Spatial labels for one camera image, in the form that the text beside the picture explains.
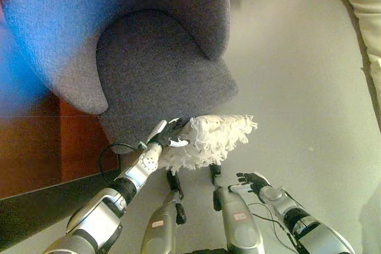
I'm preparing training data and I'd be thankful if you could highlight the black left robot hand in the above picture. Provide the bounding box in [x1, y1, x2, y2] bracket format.
[145, 118, 191, 149]

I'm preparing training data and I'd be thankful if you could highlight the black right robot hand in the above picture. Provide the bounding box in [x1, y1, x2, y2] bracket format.
[227, 171, 271, 198]

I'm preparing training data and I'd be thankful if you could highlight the white fringed pillow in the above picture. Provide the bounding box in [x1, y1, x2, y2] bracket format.
[157, 113, 258, 174]

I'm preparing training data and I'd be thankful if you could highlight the grey fabric armchair sofa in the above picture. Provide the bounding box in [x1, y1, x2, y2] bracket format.
[0, 0, 240, 155]

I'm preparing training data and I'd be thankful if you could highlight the beige leather sofa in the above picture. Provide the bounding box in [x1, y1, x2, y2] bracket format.
[332, 0, 381, 131]

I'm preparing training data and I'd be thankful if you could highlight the silver right robot leg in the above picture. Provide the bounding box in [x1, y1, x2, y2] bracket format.
[209, 163, 266, 254]

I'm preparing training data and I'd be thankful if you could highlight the silver robot leg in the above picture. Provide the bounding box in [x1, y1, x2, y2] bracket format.
[139, 169, 188, 254]
[209, 163, 266, 254]

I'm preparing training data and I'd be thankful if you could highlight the silver left robot leg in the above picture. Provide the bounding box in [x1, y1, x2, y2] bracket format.
[139, 169, 188, 254]

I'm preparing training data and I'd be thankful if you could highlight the reddish brown wooden cabinet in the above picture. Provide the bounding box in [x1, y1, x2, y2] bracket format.
[0, 4, 120, 199]

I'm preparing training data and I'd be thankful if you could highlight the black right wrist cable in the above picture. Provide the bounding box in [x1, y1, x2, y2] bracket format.
[247, 202, 300, 253]

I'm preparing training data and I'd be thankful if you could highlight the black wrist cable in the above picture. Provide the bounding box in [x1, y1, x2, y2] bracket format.
[98, 142, 140, 188]
[247, 202, 300, 253]

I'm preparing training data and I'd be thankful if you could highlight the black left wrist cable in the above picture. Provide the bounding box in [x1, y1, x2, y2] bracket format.
[98, 142, 140, 188]

